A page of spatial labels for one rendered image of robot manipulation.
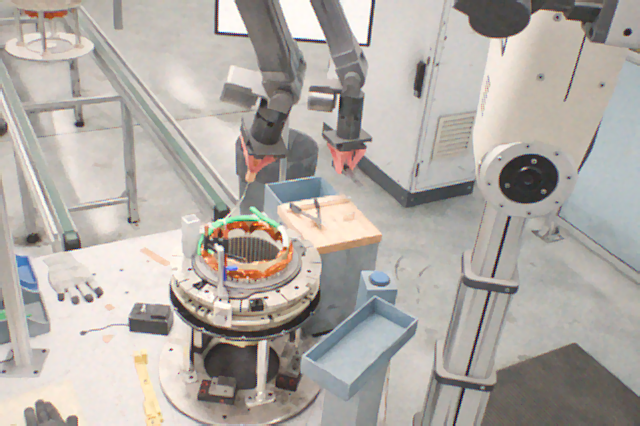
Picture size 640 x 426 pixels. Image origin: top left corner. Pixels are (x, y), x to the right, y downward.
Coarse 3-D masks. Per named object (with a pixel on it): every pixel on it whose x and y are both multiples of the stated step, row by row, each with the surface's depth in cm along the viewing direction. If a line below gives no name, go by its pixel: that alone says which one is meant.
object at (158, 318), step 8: (136, 304) 174; (144, 304) 174; (152, 304) 174; (160, 304) 173; (136, 312) 171; (144, 312) 171; (152, 312) 170; (160, 312) 170; (168, 312) 171; (136, 320) 170; (144, 320) 169; (152, 320) 169; (160, 320) 169; (168, 320) 170; (128, 328) 171; (136, 328) 171; (144, 328) 171; (152, 328) 171; (160, 328) 170; (168, 328) 171
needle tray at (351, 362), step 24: (360, 312) 143; (384, 312) 146; (336, 336) 138; (360, 336) 141; (384, 336) 142; (408, 336) 140; (312, 360) 128; (336, 360) 135; (360, 360) 135; (384, 360) 134; (336, 384) 126; (360, 384) 129; (336, 408) 141; (360, 408) 138
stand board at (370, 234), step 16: (320, 208) 174; (336, 208) 175; (352, 208) 176; (288, 224) 169; (304, 224) 167; (336, 224) 169; (352, 224) 169; (368, 224) 170; (320, 240) 162; (336, 240) 163; (352, 240) 164; (368, 240) 166
